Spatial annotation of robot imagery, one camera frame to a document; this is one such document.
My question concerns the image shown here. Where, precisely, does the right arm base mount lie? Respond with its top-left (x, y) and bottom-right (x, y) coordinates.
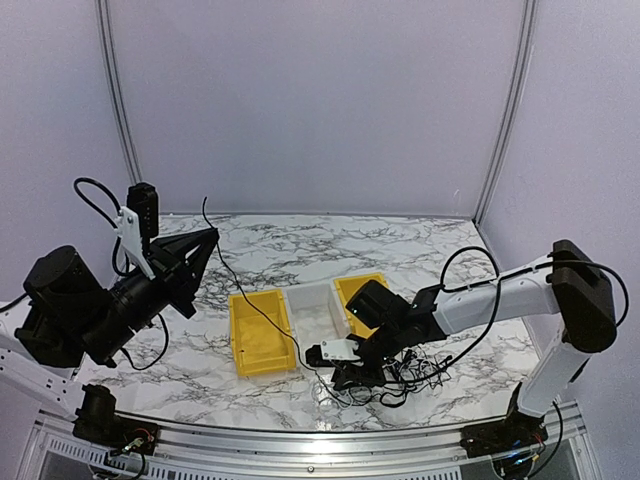
top-left (460, 383), bottom-right (548, 458)

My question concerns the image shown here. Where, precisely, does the left arm black hose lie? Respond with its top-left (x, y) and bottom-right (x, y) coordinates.
top-left (73, 177), bottom-right (171, 371)

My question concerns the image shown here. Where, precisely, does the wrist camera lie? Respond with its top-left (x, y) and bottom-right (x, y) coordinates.
top-left (115, 182), bottom-right (159, 280)
top-left (303, 336), bottom-right (364, 368)

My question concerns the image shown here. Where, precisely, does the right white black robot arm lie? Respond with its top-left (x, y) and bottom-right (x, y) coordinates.
top-left (331, 240), bottom-right (626, 448)

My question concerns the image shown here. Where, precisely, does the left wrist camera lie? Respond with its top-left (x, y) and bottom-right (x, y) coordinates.
top-left (115, 182), bottom-right (159, 280)

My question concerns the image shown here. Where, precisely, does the white translucent plastic bin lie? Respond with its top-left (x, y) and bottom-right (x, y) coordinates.
top-left (283, 281), bottom-right (351, 368)

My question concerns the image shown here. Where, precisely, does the black cable bundle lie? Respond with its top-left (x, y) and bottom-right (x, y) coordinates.
top-left (309, 347), bottom-right (454, 409)

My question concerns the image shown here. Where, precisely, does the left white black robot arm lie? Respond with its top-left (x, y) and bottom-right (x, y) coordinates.
top-left (1, 227), bottom-right (220, 445)

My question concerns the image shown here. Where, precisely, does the left yellow plastic bin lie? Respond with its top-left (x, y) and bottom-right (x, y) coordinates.
top-left (228, 289), bottom-right (297, 377)

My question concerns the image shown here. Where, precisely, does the white thin cable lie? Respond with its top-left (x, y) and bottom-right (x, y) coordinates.
top-left (309, 382), bottom-right (376, 414)

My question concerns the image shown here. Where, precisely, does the aluminium corner post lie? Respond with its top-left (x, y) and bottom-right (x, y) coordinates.
top-left (95, 0), bottom-right (143, 184)
top-left (472, 0), bottom-right (539, 228)

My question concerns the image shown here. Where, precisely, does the arm black hose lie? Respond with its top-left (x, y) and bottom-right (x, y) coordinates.
top-left (409, 245), bottom-right (630, 371)
top-left (73, 177), bottom-right (171, 371)

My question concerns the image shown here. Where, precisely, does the yellow plastic bin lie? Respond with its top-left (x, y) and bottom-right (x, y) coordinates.
top-left (228, 289), bottom-right (297, 377)
top-left (334, 272), bottom-right (388, 339)

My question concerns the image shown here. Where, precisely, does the right aluminium corner post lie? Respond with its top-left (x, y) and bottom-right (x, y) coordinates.
top-left (472, 0), bottom-right (539, 228)

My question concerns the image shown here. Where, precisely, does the left aluminium corner post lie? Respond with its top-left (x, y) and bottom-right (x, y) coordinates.
top-left (95, 0), bottom-right (143, 184)

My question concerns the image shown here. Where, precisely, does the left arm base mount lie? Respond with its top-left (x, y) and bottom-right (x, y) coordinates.
top-left (72, 385), bottom-right (159, 456)

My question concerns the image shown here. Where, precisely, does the right arm black hose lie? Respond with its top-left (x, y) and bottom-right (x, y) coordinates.
top-left (409, 245), bottom-right (630, 371)

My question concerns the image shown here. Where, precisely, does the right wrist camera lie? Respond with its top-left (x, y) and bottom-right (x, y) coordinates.
top-left (303, 336), bottom-right (364, 368)

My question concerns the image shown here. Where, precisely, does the aluminium front rail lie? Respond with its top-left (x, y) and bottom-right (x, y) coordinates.
top-left (16, 407), bottom-right (600, 479)

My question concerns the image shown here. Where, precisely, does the right yellow plastic bin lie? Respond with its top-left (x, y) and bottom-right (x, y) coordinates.
top-left (334, 272), bottom-right (388, 339)

